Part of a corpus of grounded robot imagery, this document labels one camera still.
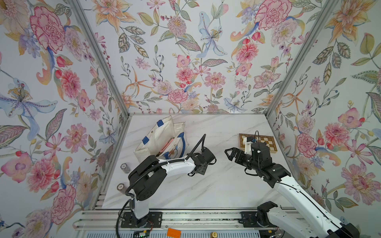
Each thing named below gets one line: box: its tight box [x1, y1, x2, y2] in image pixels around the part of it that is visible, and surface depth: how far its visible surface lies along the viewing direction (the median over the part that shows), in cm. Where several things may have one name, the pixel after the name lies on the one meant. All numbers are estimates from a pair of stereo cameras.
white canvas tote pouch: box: [133, 115, 190, 164], surface depth 90 cm
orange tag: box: [166, 228, 182, 238], surface depth 72 cm
